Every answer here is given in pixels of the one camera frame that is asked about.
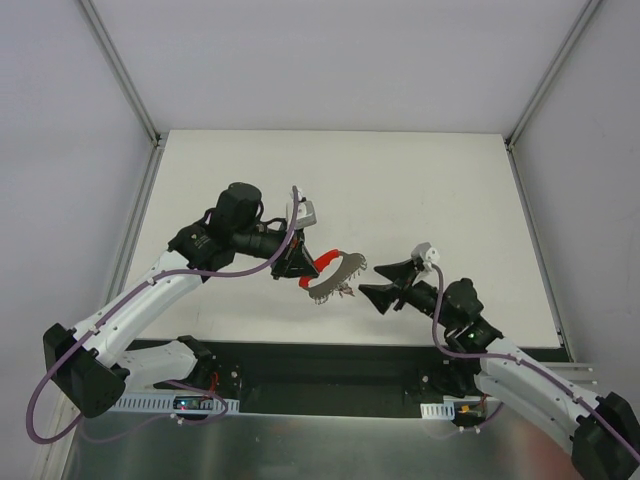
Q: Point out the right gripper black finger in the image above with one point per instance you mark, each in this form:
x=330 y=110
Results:
x=401 y=274
x=383 y=297

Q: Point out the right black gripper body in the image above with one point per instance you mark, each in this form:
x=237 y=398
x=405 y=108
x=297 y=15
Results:
x=405 y=286

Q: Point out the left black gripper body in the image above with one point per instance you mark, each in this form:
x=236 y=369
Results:
x=289 y=255

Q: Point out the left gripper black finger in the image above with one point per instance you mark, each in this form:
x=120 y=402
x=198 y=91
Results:
x=299 y=257
x=286 y=273

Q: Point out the black headed key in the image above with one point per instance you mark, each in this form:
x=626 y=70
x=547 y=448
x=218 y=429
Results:
x=344 y=289

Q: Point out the red handled metal key holder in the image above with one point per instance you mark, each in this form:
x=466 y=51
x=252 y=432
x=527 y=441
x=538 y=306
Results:
x=335 y=267

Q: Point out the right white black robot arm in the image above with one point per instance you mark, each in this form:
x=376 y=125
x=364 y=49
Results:
x=507 y=373

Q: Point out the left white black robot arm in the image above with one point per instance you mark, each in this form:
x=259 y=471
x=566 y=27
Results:
x=88 y=363

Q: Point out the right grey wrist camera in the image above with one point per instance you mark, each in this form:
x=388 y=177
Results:
x=425 y=256

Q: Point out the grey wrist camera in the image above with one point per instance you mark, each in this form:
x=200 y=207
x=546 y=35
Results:
x=425 y=256
x=304 y=216

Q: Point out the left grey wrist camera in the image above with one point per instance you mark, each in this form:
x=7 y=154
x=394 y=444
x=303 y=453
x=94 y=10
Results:
x=304 y=216

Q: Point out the right white cable duct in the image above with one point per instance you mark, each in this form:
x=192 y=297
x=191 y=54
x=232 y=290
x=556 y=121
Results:
x=438 y=411

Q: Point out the white cable duct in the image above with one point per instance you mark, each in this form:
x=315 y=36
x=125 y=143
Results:
x=172 y=403
x=438 y=411

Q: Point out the right aluminium table rail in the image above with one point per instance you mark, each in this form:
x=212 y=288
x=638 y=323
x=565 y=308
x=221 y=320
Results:
x=537 y=240

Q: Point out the aluminium table rail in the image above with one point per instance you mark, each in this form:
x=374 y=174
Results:
x=537 y=240
x=51 y=457

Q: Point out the left white cable duct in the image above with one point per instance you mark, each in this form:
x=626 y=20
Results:
x=172 y=403

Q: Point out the left aluminium frame post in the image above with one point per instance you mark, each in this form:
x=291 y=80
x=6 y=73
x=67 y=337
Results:
x=108 y=48

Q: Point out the aluminium frame post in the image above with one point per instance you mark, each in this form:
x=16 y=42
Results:
x=579 y=26
x=108 y=48

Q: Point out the left aluminium table rail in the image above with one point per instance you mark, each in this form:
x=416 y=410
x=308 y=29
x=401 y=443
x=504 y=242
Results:
x=51 y=457

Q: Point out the right aluminium frame post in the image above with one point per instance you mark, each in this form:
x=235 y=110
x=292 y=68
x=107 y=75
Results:
x=579 y=26

